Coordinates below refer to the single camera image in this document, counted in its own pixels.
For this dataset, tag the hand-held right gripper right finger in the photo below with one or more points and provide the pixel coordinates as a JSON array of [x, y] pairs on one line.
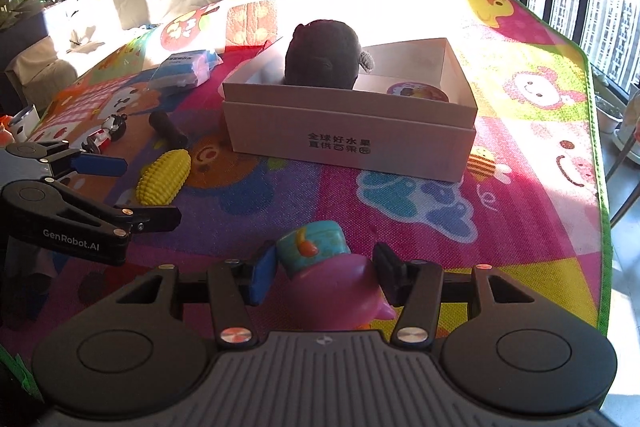
[[392, 274]]

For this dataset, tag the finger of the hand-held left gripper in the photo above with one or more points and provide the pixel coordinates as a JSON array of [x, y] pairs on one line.
[[150, 218], [100, 166]]

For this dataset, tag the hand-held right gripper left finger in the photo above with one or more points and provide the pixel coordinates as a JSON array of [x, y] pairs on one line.
[[262, 277]]

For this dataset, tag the yellow corn toy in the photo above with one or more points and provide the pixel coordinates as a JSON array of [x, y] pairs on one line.
[[162, 177]]

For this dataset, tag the pink pig toy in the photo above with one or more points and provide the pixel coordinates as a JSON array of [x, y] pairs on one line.
[[340, 287]]

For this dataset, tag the black cylinder toy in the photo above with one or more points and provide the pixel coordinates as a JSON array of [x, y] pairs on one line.
[[167, 129]]

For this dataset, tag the blue white cotton pad pack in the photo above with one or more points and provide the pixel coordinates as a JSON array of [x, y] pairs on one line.
[[182, 69]]

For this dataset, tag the white cardboard box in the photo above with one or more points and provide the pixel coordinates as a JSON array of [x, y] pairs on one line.
[[350, 147]]

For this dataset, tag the round pink printed tin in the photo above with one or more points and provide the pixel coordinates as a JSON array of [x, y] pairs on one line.
[[417, 92]]

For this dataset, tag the black cat plush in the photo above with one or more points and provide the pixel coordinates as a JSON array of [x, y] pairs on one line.
[[320, 52]]

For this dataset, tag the white cup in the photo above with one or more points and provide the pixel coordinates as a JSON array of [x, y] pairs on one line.
[[24, 122]]

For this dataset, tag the colourful cartoon play mat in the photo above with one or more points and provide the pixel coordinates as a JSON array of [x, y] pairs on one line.
[[500, 207]]

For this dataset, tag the white plant pot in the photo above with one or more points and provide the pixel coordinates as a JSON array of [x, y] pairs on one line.
[[610, 114]]

